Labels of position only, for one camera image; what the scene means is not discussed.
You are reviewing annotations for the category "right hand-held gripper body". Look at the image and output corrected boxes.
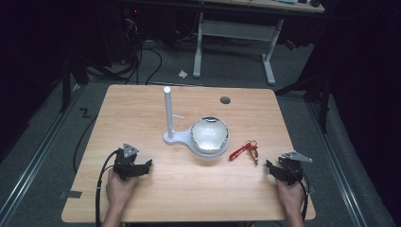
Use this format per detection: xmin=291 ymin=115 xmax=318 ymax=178
xmin=277 ymin=150 xmax=314 ymax=186

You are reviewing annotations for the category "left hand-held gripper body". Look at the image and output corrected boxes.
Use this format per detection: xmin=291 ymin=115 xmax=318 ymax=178
xmin=113 ymin=143 xmax=142 ymax=183

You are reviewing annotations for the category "person's right hand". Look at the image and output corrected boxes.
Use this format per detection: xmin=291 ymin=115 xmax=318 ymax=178
xmin=275 ymin=177 xmax=305 ymax=216

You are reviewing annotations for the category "person's left hand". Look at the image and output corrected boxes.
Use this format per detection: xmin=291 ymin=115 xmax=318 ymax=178
xmin=105 ymin=169 xmax=140 ymax=210

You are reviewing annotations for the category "white stand with pole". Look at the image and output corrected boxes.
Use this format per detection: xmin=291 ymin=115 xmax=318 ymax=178
xmin=162 ymin=85 xmax=231 ymax=159

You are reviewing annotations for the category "black tape strip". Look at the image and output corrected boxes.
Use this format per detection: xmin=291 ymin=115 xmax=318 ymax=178
xmin=59 ymin=189 xmax=83 ymax=200

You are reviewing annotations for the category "white bowl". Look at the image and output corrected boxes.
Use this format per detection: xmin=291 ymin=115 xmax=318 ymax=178
xmin=189 ymin=116 xmax=230 ymax=151

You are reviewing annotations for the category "black metal stand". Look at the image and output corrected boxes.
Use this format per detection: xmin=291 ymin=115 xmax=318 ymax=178
xmin=59 ymin=55 xmax=90 ymax=114
xmin=274 ymin=70 xmax=333 ymax=134

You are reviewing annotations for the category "white-framed desk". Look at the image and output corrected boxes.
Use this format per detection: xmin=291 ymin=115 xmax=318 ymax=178
xmin=192 ymin=0 xmax=325 ymax=86

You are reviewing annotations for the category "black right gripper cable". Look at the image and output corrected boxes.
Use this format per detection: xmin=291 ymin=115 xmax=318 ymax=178
xmin=291 ymin=169 xmax=309 ymax=221

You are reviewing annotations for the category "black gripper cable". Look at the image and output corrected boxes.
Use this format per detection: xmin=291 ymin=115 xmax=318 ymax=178
xmin=291 ymin=169 xmax=309 ymax=221
xmin=95 ymin=148 xmax=120 ymax=227

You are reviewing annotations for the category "red strap keychain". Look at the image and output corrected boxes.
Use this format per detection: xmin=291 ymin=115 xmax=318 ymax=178
xmin=228 ymin=139 xmax=260 ymax=166

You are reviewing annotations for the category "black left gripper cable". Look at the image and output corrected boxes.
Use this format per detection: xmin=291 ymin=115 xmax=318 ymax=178
xmin=95 ymin=148 xmax=120 ymax=227

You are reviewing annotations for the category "metal floor rail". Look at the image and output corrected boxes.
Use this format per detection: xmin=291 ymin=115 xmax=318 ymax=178
xmin=305 ymin=101 xmax=369 ymax=227
xmin=0 ymin=84 xmax=81 ymax=223

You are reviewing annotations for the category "black floor cable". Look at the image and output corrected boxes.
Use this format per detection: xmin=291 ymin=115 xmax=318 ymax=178
xmin=72 ymin=114 xmax=99 ymax=175

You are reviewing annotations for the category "bundle of black cables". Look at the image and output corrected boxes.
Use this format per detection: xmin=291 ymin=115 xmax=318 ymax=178
xmin=117 ymin=18 xmax=164 ymax=86

